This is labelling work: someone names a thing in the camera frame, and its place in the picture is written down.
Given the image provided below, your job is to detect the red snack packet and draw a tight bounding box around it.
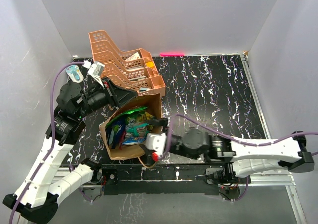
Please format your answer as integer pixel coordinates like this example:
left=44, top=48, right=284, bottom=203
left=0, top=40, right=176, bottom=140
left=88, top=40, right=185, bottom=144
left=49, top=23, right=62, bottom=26
left=119, top=130, right=126, bottom=150

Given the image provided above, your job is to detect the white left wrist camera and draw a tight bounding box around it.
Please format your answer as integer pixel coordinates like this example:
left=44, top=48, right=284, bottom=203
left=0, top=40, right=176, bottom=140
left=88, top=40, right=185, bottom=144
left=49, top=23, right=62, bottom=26
left=83, top=60, right=105, bottom=87

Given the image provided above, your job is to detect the yellow green fruit snack bag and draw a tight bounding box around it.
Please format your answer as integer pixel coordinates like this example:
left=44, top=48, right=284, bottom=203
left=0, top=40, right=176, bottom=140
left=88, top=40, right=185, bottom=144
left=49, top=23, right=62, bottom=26
left=126, top=111, right=155, bottom=127

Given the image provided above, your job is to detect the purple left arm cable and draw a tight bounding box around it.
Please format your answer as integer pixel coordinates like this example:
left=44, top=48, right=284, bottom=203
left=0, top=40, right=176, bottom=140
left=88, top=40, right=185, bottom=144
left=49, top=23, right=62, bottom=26
left=9, top=61, right=86, bottom=224

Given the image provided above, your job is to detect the dark blue chips bag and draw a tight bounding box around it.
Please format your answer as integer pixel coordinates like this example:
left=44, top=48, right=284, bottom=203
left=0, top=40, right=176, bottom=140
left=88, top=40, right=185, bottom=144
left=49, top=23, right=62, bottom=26
left=106, top=120, right=126, bottom=149

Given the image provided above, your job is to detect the green cassava chips bag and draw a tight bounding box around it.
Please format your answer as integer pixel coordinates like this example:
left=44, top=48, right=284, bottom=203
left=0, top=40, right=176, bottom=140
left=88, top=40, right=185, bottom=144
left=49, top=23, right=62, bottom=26
left=108, top=106, right=147, bottom=124

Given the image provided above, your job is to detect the pink tape strip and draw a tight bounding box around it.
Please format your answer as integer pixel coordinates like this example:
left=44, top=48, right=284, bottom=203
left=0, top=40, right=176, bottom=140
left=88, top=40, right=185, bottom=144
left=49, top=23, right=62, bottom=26
left=160, top=52, right=184, bottom=57

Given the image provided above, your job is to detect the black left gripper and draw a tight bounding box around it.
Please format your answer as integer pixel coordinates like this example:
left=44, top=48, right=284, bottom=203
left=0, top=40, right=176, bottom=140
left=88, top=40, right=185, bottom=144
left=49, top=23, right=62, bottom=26
left=76, top=76, right=138, bottom=118

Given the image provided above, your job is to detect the blue candy packet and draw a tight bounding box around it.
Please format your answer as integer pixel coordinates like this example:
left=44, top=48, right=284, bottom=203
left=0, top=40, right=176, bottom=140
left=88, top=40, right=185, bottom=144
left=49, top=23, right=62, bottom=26
left=122, top=136, right=146, bottom=145

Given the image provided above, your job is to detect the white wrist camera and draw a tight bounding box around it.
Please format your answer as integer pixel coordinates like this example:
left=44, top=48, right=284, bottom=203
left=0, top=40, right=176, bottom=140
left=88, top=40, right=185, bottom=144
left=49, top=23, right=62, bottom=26
left=83, top=60, right=105, bottom=87
left=145, top=133, right=166, bottom=162

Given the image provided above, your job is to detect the brown paper bag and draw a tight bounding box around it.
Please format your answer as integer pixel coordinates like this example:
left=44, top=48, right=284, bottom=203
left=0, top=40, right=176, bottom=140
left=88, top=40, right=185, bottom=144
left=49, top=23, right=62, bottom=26
left=99, top=94, right=162, bottom=161

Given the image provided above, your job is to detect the white card in organizer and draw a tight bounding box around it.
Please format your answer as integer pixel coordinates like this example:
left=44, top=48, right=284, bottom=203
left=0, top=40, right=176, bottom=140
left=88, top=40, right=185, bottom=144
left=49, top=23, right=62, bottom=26
left=125, top=52, right=141, bottom=62

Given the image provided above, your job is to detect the yellow object in organizer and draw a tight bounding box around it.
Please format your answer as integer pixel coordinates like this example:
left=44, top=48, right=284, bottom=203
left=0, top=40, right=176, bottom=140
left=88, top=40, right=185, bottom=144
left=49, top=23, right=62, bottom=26
left=146, top=62, right=155, bottom=69

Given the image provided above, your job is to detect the teal snack packet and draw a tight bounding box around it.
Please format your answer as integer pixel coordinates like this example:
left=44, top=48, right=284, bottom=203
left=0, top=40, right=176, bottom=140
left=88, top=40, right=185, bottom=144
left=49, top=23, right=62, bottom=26
left=125, top=122, right=150, bottom=137

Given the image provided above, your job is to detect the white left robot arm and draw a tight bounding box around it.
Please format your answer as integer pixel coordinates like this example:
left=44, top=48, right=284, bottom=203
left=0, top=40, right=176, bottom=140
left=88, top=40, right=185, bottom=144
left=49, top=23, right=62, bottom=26
left=3, top=77, right=138, bottom=224

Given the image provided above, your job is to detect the peach plastic file organizer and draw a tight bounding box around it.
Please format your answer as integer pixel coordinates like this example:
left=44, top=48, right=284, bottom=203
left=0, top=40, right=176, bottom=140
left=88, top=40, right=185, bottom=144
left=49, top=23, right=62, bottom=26
left=89, top=30, right=166, bottom=97

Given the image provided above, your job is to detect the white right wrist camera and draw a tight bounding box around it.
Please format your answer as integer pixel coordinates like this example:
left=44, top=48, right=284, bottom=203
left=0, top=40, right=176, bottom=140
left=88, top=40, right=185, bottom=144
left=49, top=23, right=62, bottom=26
left=145, top=133, right=166, bottom=162

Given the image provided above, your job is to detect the blue white correction tape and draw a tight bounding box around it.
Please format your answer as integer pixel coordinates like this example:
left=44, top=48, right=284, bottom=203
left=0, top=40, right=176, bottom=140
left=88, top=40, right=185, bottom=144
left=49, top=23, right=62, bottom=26
left=65, top=65, right=84, bottom=83

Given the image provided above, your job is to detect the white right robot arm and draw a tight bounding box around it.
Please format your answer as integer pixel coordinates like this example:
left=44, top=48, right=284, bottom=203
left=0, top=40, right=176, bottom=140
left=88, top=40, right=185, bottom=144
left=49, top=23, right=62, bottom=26
left=143, top=118, right=315, bottom=186

